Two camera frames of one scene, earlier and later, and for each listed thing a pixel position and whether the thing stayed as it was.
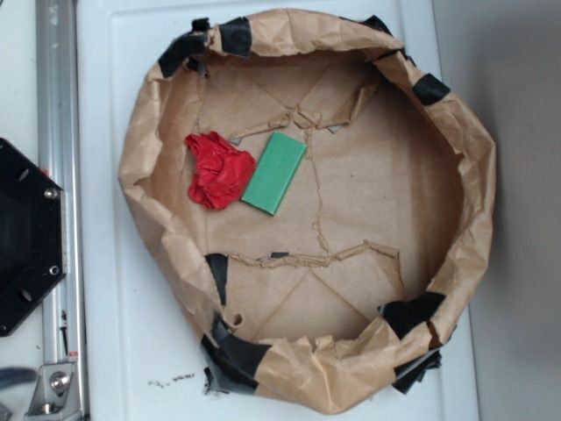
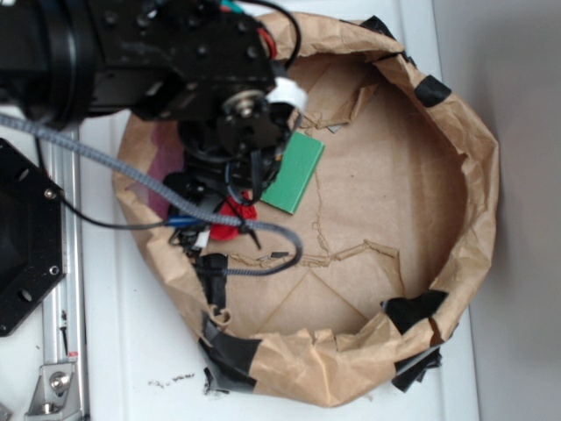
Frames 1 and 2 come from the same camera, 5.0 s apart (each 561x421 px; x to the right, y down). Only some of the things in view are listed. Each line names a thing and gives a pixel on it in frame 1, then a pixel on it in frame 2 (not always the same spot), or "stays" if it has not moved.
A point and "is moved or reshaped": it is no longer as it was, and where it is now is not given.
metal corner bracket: x=55 y=396 stays
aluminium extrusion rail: x=60 y=158 stays
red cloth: x=222 y=174 is moved or reshaped
